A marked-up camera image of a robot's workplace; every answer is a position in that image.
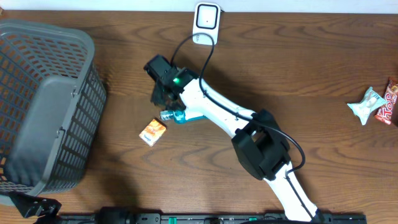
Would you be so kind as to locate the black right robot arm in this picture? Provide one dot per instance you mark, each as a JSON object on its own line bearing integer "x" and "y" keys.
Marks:
{"x": 261, "y": 147}

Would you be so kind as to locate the red Top chocolate bar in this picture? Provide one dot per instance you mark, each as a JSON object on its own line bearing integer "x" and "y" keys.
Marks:
{"x": 384, "y": 113}

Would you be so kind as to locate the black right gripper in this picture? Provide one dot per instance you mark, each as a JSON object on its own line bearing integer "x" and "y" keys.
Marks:
{"x": 155, "y": 99}

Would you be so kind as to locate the white barcode scanner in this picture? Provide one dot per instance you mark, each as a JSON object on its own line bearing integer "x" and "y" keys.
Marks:
{"x": 206, "y": 23}

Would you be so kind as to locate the grey plastic shopping basket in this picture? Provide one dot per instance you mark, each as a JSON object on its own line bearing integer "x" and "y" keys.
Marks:
{"x": 52, "y": 99}

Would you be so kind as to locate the mint green snack pouch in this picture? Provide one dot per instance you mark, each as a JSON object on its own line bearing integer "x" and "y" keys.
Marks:
{"x": 370, "y": 102}

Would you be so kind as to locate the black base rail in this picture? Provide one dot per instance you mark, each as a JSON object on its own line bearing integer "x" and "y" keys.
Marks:
{"x": 110, "y": 215}

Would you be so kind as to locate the teal mouthwash bottle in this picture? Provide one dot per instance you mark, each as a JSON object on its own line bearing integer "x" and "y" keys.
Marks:
{"x": 181, "y": 117}

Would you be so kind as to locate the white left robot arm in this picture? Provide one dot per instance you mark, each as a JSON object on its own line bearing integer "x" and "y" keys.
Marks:
{"x": 45, "y": 209}

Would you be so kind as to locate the small orange tissue pack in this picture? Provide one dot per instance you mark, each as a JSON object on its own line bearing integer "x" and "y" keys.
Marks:
{"x": 152, "y": 132}

